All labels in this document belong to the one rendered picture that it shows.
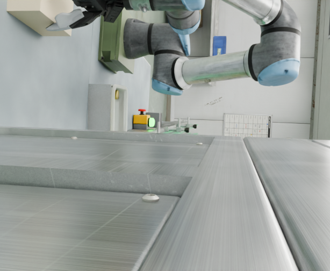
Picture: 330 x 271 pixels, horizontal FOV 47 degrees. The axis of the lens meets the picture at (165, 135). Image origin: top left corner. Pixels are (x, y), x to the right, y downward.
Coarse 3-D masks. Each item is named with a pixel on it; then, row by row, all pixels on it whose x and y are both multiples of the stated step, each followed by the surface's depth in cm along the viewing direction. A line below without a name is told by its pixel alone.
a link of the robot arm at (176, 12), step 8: (152, 0) 79; (160, 0) 78; (168, 0) 78; (176, 0) 78; (184, 0) 77; (192, 0) 77; (200, 0) 77; (152, 8) 80; (160, 8) 80; (168, 8) 80; (176, 8) 80; (184, 8) 79; (192, 8) 79; (200, 8) 79; (176, 16) 84; (184, 16) 84
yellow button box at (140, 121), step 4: (136, 116) 187; (140, 116) 187; (144, 116) 186; (148, 116) 189; (136, 120) 187; (140, 120) 187; (144, 120) 186; (136, 124) 187; (140, 124) 187; (144, 124) 187; (136, 128) 187; (140, 128) 187; (144, 128) 187; (148, 128) 190
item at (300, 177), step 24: (264, 144) 45; (288, 144) 46; (312, 144) 47; (264, 168) 26; (288, 168) 26; (312, 168) 27; (288, 192) 18; (312, 192) 19; (288, 216) 15; (312, 216) 14; (288, 240) 13; (312, 240) 12; (312, 264) 10
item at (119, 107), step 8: (112, 88) 127; (120, 88) 134; (112, 96) 127; (120, 96) 143; (112, 104) 127; (120, 104) 143; (112, 112) 127; (120, 112) 143; (112, 120) 127; (120, 120) 143; (112, 128) 127; (120, 128) 143
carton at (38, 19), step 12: (12, 0) 80; (24, 0) 80; (36, 0) 79; (48, 0) 82; (60, 0) 88; (12, 12) 81; (24, 12) 80; (36, 12) 80; (48, 12) 83; (60, 12) 88; (36, 24) 87; (48, 24) 87
